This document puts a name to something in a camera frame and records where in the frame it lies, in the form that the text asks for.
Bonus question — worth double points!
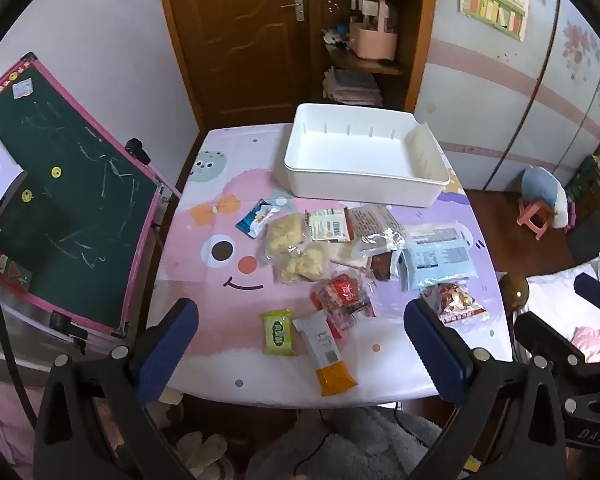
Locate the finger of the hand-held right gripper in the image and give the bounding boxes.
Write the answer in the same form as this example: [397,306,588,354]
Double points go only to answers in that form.
[573,272,600,328]
[514,311,588,376]

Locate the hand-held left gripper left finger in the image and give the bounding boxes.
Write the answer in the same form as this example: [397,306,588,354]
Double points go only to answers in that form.
[32,298,201,480]

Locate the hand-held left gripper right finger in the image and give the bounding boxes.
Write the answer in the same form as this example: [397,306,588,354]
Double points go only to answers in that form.
[403,298,568,480]

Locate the red white snack packet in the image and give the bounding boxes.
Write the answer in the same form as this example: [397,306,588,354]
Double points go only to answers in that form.
[420,282,491,326]

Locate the light blue snack packet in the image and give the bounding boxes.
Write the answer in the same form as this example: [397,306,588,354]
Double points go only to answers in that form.
[400,240,479,291]

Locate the green snack packet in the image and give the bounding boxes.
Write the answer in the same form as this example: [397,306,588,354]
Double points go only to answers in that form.
[260,309,298,357]

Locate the white orange snack packet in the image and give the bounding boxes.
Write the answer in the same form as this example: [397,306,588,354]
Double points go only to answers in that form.
[292,310,359,398]

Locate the red candy packet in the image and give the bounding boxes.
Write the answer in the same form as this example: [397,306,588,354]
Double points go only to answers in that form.
[310,272,378,333]

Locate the beige cracker packet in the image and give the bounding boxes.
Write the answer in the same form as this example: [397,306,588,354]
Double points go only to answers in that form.
[330,242,376,273]

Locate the silver foil packet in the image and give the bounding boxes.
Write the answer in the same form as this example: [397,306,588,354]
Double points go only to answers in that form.
[345,203,411,261]

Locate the yellow cake clear packet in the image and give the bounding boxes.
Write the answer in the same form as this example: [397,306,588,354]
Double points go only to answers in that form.
[265,212,311,263]
[275,245,328,286]

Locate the cream red-edged biscuit packet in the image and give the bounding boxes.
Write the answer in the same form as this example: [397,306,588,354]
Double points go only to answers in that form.
[307,208,351,243]

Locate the white plastic bin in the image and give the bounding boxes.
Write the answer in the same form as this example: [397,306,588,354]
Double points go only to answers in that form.
[283,103,451,208]

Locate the white bedding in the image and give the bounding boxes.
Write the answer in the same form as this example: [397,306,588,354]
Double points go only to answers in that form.
[525,250,600,331]

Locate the brown round knob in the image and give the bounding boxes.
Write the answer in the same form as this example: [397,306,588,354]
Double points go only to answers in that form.
[498,272,531,313]

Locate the pink clothing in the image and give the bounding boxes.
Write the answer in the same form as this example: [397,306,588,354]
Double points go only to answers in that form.
[570,325,600,363]

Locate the pink plastic stool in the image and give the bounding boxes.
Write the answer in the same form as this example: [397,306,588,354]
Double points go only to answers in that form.
[517,200,553,241]

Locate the white plush slippers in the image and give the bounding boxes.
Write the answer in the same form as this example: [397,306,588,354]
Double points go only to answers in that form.
[177,432,228,478]

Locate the dark green bag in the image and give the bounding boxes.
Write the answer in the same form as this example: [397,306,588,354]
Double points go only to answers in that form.
[565,155,600,211]

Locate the grey fluffy rug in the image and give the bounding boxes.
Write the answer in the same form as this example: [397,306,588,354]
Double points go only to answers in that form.
[247,407,446,480]

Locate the blue plush cushion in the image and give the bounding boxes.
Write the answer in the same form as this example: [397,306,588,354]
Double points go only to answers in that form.
[521,166,571,231]

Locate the pink cloth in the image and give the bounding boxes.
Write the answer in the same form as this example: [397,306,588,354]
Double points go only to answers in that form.
[0,375,46,480]

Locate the floral sliding wardrobe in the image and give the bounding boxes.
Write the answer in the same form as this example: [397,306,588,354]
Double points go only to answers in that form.
[415,0,600,191]

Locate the stack of folded cloths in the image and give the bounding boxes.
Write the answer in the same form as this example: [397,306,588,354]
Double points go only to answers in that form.
[322,67,383,107]

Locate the brown wooden shelf cabinet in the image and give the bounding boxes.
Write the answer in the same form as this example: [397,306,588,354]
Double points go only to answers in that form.
[307,0,438,113]

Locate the pink basket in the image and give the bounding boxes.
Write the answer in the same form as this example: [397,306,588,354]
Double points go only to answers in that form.
[349,0,398,61]

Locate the brown wooden door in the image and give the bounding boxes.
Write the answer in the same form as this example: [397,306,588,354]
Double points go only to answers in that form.
[155,0,316,128]

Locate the small toy figures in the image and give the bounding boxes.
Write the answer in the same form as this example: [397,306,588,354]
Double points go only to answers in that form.
[322,22,353,51]

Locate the black cable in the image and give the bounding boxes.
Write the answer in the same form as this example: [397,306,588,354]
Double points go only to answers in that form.
[0,255,38,428]

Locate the green chalkboard pink frame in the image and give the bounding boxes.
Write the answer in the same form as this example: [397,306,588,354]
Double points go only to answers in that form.
[0,52,183,346]

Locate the wall poster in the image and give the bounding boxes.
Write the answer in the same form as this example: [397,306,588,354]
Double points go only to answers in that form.
[458,0,530,42]

